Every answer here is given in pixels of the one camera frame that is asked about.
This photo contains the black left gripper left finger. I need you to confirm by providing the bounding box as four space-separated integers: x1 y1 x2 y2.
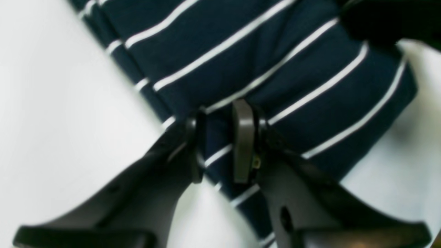
12 112 203 248

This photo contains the navy white striped T-shirt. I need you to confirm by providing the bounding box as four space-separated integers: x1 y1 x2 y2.
70 0 417 248

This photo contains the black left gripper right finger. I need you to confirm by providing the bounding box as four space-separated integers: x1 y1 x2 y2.
233 100 431 248

